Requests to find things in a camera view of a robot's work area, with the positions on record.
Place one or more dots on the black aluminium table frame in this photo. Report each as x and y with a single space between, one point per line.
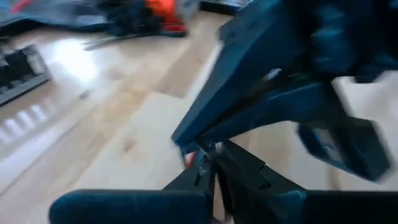
224 5

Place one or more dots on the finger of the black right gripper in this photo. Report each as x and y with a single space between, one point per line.
248 62
295 105

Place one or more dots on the orange plastic tool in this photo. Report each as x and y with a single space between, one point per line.
168 15

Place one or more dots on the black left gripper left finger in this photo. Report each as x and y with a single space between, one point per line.
130 208

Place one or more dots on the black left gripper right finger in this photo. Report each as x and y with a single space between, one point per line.
295 208

